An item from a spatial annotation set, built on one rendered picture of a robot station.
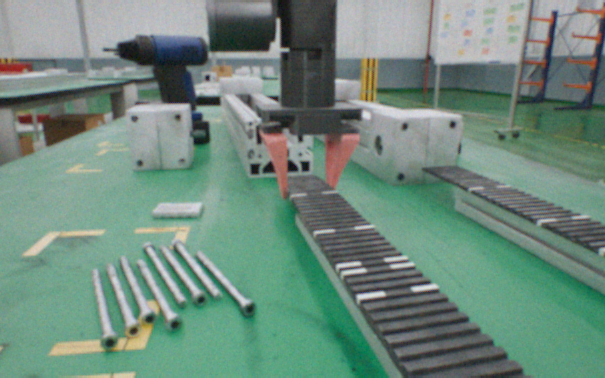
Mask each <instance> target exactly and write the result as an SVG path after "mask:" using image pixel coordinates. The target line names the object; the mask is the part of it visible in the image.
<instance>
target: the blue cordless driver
mask: <svg viewBox="0 0 605 378"><path fill-rule="evenodd" d="M102 52H117V55H118V57H119V58H121V59H125V60H129V61H133V62H136V63H137V64H138V65H139V66H151V65H153V66H154V67H160V70H157V72H158V76H159V80H160V84H161V85H164V86H165V91H166V95H167V100H168V104H190V108H191V121H192V130H205V137H193V144H202V143H208V142H210V140H211V139H210V124H209V121H208V120H205V119H203V113H202V112H200V111H196V110H197V106H196V102H195V100H196V98H197V94H196V90H195V85H194V81H193V76H192V72H190V71H187V67H197V66H204V65H205V64H206V63H207V61H208V56H209V51H208V47H207V43H206V41H205V40H204V38H203V37H201V36H198V38H197V36H195V35H192V36H169V35H150V37H149V36H148V35H137V36H136V37H135V39H130V40H126V41H121V42H117V44H116V48H102Z"/></svg>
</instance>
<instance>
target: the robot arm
mask: <svg viewBox="0 0 605 378"><path fill-rule="evenodd" d="M205 2H206V5H205V9H206V20H207V31H206V33H207V36H208V45H207V47H208V48H209V53H269V52H270V48H271V42H275V40H276V34H277V18H278V19H279V31H280V48H283V49H289V52H280V103H269V104H257V117H258V118H261V121H262V122H260V123H259V130H260V134H261V137H262V139H263V141H264V143H265V146H266V149H267V151H268V154H269V156H270V158H271V160H272V163H273V165H274V168H275V171H276V175H277V180H278V184H279V188H280V192H281V196H282V198H283V199H286V198H287V137H286V136H285V135H284V134H283V128H289V133H290V134H291V135H323V134H324V139H325V180H326V183H328V184H329V185H331V187H334V189H336V187H337V185H338V182H339V179H340V176H341V173H342V171H343V170H344V168H345V166H346V164H347V163H348V161H349V159H350V157H351V156H352V154H353V152H354V150H355V149H356V146H357V144H358V142H359V140H360V127H357V126H355V125H353V124H350V123H348V122H341V120H357V121H362V120H363V107H360V106H356V105H353V104H349V103H346V102H336V65H337V49H336V48H337V24H338V0H205Z"/></svg>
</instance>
